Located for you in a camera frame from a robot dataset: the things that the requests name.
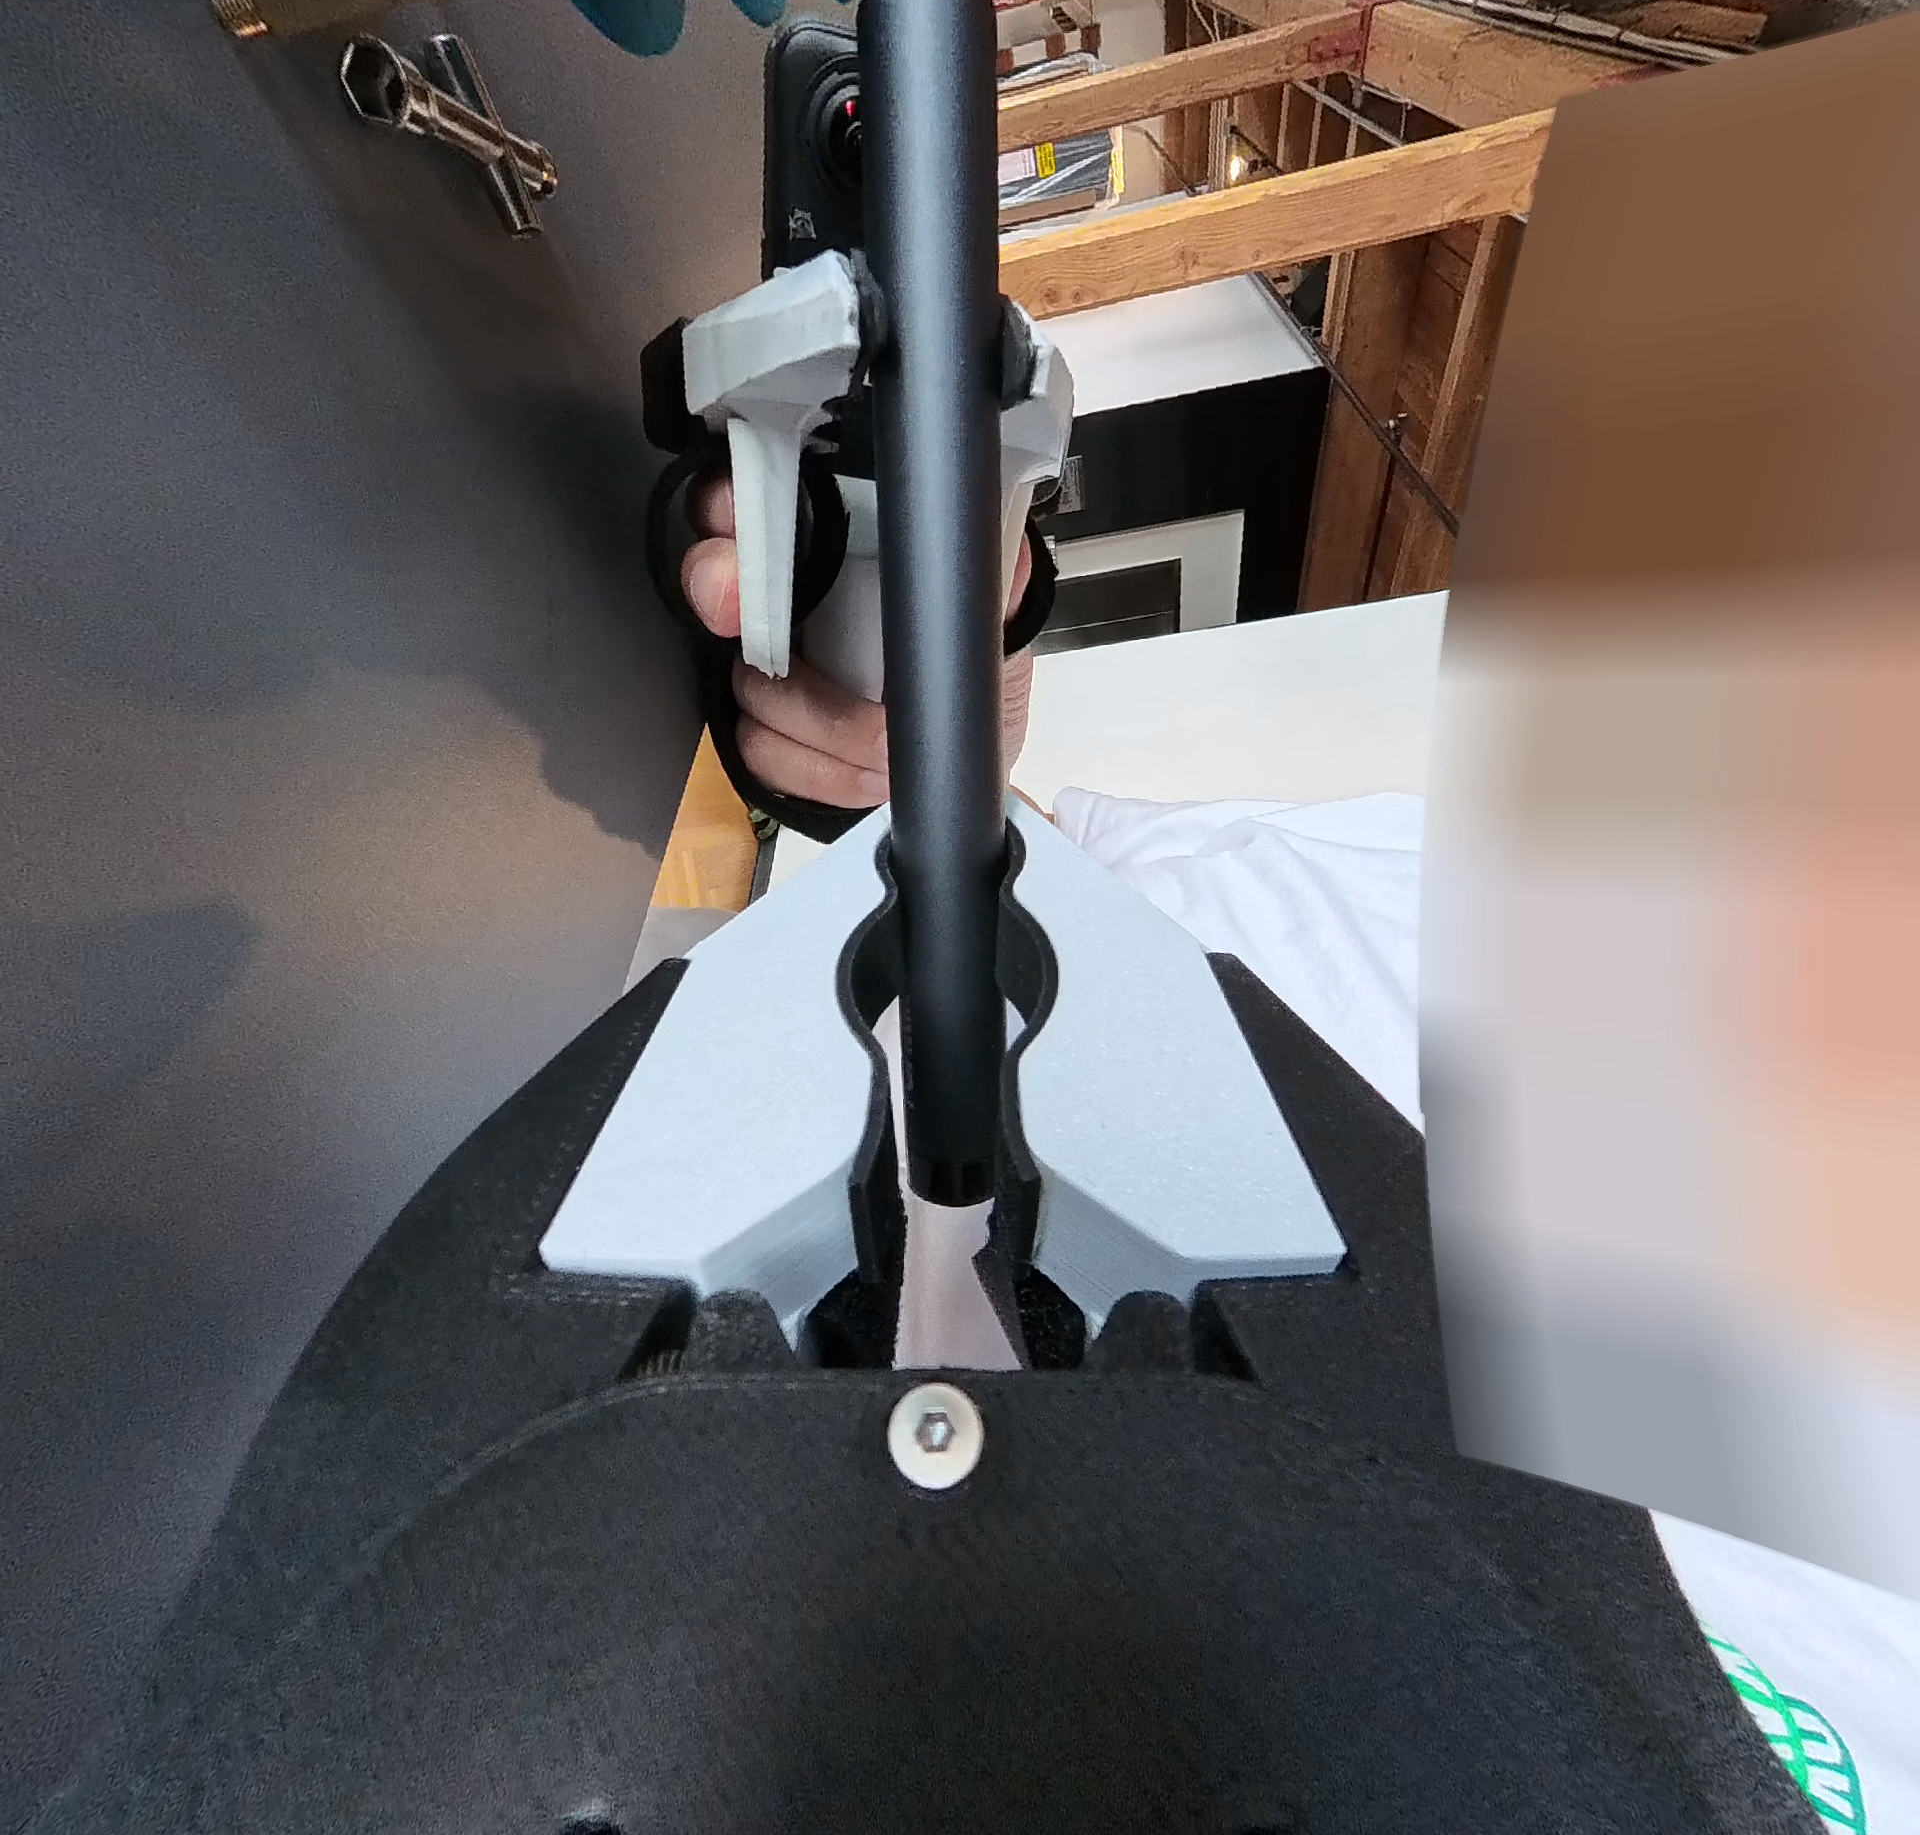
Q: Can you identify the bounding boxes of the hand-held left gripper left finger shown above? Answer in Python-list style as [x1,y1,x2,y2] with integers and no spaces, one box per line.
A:
[535,827,907,1339]

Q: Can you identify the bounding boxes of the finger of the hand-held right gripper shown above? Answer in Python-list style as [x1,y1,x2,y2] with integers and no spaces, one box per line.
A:
[685,251,876,677]
[996,301,1076,517]

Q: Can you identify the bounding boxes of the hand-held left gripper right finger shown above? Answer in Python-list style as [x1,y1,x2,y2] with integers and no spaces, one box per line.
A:
[981,809,1344,1322]

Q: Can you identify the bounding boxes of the black electric screwdriver pen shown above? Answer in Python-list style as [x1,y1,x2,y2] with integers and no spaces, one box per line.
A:
[853,0,1003,1204]

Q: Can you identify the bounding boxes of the person's right hand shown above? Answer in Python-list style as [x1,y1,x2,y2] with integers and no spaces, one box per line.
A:
[685,480,1040,809]

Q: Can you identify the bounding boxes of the black cabinet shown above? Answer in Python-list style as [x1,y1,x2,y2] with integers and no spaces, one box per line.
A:
[1048,358,1334,658]

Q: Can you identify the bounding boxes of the white printed t-shirt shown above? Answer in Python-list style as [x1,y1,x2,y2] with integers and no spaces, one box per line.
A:
[1048,787,1920,1835]

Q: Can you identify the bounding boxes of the white table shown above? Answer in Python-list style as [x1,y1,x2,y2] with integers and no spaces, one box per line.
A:
[769,587,1453,913]

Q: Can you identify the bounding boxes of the metal cross socket wrench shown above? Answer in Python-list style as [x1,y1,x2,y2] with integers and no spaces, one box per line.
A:
[339,33,564,235]

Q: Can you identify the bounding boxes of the wooden frame structure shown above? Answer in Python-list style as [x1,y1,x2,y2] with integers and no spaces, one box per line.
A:
[987,0,1712,614]

